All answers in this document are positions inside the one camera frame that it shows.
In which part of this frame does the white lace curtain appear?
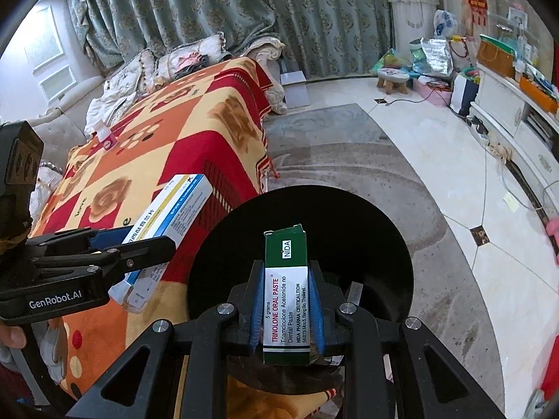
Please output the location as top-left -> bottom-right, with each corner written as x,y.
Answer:
384,0 -> 442,51

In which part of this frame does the red orange printed blanket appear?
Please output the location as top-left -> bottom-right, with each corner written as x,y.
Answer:
30,57 -> 343,419

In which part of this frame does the floral fringed cushion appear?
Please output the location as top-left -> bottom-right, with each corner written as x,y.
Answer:
102,48 -> 158,97
155,32 -> 225,81

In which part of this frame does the person's left hand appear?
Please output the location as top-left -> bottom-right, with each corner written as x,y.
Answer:
0,324 -> 27,350

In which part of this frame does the white blue plastic bag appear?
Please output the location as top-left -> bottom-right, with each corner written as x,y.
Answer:
432,9 -> 461,40

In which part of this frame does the green patterned curtain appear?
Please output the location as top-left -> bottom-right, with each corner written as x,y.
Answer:
65,0 -> 394,81

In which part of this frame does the striped bolster cushion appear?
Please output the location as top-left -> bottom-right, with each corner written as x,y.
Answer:
35,163 -> 66,197

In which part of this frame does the brown paper bag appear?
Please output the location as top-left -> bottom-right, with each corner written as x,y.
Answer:
476,35 -> 517,78

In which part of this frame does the small wooden stool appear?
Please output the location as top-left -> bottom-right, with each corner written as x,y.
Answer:
376,67 -> 411,94

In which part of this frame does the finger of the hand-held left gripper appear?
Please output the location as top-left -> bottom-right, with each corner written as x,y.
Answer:
32,236 -> 176,286
26,226 -> 132,259

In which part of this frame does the white power strip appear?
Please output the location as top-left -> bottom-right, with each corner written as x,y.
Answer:
485,140 -> 509,162

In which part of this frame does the person's dark red clothing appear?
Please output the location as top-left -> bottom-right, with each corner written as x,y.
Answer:
0,358 -> 29,419

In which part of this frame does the black round bin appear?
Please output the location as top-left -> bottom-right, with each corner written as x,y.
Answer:
188,185 -> 413,394

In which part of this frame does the grey tufted sofa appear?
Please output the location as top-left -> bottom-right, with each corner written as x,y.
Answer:
30,37 -> 289,171

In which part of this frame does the silver foil bag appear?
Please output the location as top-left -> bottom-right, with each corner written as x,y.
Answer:
411,38 -> 455,77

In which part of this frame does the green foil bag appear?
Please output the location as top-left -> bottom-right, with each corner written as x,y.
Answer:
371,48 -> 413,75

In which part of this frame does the white quilt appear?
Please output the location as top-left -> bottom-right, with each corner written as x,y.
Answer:
85,91 -> 132,134

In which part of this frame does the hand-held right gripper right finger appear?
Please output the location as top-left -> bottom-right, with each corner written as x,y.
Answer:
308,259 -> 507,419

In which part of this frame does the red wall hanging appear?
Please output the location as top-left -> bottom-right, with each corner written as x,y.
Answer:
463,0 -> 489,29

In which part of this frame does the pile of clothes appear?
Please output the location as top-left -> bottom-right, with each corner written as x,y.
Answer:
175,52 -> 210,75

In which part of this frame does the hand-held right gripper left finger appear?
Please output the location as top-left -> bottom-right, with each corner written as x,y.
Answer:
65,259 -> 267,419

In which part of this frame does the green white medicine box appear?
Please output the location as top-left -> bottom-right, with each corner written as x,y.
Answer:
262,223 -> 321,366

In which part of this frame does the white cabinet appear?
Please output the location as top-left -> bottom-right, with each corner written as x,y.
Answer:
469,63 -> 559,245

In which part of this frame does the dark blue white bag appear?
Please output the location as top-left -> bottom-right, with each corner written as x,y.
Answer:
450,74 -> 480,116

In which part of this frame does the grey rug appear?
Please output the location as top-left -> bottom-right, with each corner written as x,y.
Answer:
262,104 -> 522,419

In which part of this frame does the white pill bottle pink label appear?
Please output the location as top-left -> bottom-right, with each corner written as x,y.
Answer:
95,124 -> 116,150

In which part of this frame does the orange tray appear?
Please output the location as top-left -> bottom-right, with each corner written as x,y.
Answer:
520,74 -> 559,112

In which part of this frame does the pink box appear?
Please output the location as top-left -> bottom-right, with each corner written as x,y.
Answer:
417,76 -> 452,106

